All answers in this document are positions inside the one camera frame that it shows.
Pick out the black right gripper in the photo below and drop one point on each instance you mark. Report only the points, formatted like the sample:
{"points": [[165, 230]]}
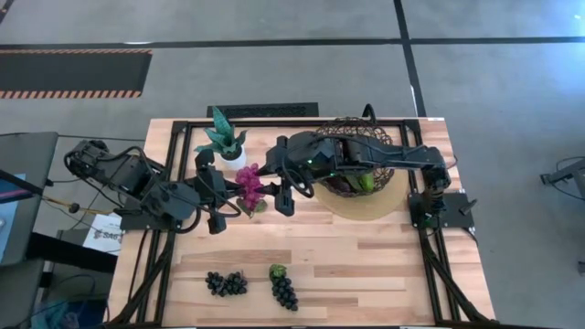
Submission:
{"points": [[292, 164]]}

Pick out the leafless black grape bunch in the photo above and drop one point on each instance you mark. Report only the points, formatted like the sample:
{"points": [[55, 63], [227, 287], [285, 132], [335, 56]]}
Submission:
{"points": [[226, 284]]}

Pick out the hazard striped black floor mat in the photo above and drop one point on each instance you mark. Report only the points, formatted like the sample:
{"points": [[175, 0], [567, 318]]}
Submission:
{"points": [[73, 73]]}

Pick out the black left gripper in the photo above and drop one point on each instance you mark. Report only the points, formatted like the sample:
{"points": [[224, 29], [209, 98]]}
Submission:
{"points": [[215, 187]]}

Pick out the loose green leaf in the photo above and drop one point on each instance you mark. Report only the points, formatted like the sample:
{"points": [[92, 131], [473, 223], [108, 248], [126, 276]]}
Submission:
{"points": [[262, 206]]}

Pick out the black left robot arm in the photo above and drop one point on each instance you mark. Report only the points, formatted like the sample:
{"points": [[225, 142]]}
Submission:
{"points": [[128, 176]]}

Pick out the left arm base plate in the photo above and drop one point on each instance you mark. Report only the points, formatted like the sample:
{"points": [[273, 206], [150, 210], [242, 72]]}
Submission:
{"points": [[137, 222]]}

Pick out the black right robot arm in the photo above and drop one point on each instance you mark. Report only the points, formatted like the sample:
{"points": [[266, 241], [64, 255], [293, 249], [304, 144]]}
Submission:
{"points": [[388, 155]]}

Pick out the round woven straw placemat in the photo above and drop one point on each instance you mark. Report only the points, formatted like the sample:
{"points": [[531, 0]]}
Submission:
{"points": [[365, 208]]}

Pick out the pink grape bunch with leaf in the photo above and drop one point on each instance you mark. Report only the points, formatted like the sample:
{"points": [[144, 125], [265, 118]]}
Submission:
{"points": [[249, 185]]}

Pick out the blue bag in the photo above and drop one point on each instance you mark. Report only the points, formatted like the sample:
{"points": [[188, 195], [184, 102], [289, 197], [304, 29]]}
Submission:
{"points": [[55, 315]]}

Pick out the black grape bunch with leaf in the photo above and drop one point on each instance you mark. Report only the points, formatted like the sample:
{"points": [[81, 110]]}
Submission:
{"points": [[283, 292]]}

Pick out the black round knob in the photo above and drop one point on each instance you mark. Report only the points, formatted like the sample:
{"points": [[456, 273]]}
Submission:
{"points": [[73, 208]]}

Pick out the white printed paper sheet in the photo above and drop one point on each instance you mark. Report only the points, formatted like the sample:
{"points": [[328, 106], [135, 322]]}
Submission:
{"points": [[105, 235]]}

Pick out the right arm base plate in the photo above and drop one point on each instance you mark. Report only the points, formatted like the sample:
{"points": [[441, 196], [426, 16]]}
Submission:
{"points": [[457, 210]]}

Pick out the grey side desk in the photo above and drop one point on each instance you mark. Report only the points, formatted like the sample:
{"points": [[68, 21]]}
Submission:
{"points": [[32, 155]]}

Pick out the blue screen device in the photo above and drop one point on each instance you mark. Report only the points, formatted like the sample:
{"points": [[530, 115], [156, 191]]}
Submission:
{"points": [[7, 219]]}

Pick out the small black rail bracket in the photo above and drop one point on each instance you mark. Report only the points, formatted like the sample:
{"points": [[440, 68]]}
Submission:
{"points": [[368, 112]]}

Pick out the grey metal stand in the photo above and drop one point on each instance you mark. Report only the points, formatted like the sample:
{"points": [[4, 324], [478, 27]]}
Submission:
{"points": [[566, 173]]}

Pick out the green plant in white pot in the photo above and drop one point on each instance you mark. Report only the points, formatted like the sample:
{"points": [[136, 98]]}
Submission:
{"points": [[234, 161]]}

